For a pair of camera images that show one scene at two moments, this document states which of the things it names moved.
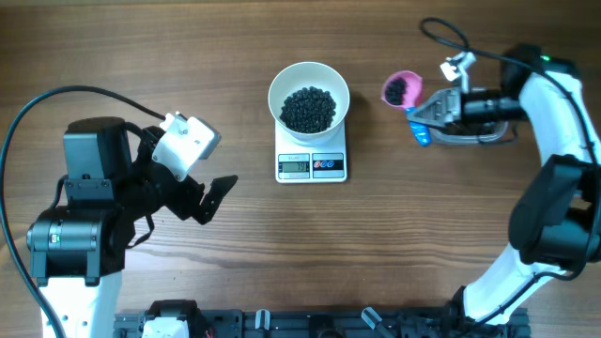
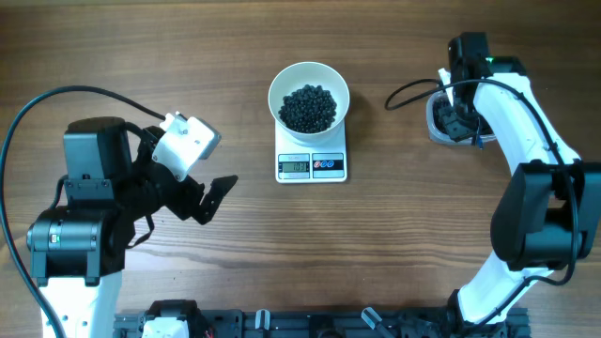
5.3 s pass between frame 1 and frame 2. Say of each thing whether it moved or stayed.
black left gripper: stayed
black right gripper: moved
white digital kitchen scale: stayed
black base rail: stayed
